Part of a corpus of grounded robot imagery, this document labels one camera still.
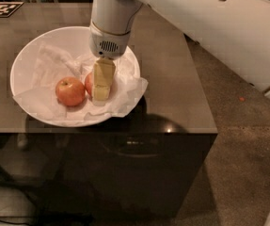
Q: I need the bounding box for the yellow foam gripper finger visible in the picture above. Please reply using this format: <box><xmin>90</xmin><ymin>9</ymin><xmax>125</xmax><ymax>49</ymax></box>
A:
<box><xmin>92</xmin><ymin>58</ymin><xmax>116</xmax><ymax>106</ymax></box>

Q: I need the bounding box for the white bowl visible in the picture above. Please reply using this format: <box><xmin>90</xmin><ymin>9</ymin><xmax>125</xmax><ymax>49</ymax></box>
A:
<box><xmin>9</xmin><ymin>25</ymin><xmax>141</xmax><ymax>128</ymax></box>

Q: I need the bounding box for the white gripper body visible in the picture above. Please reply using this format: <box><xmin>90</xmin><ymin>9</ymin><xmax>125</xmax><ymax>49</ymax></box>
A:
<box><xmin>88</xmin><ymin>23</ymin><xmax>130</xmax><ymax>60</ymax></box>

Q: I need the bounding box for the black white fiducial marker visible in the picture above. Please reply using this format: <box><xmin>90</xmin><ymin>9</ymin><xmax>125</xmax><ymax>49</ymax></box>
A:
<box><xmin>0</xmin><ymin>2</ymin><xmax>24</xmax><ymax>18</ymax></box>

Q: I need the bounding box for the white crumpled paper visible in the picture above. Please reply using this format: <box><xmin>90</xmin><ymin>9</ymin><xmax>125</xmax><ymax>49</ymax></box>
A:
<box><xmin>12</xmin><ymin>41</ymin><xmax>149</xmax><ymax>121</ymax></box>

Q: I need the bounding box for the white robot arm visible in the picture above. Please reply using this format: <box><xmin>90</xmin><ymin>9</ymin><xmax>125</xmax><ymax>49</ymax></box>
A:
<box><xmin>92</xmin><ymin>0</ymin><xmax>270</xmax><ymax>226</ymax></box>

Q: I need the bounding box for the red apple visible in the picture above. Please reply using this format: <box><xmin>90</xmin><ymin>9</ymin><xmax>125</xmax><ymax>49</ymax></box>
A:
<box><xmin>85</xmin><ymin>73</ymin><xmax>93</xmax><ymax>96</ymax></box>
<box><xmin>56</xmin><ymin>76</ymin><xmax>86</xmax><ymax>106</ymax></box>

